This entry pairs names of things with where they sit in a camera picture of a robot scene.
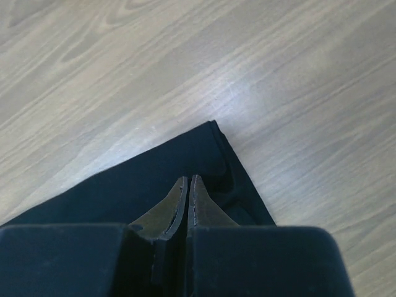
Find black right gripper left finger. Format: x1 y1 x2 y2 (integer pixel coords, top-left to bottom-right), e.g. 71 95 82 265
1 177 188 296

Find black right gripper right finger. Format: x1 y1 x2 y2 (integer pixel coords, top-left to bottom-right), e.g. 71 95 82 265
185 175 354 296

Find black t shirt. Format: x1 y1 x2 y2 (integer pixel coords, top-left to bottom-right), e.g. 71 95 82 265
10 121 273 225

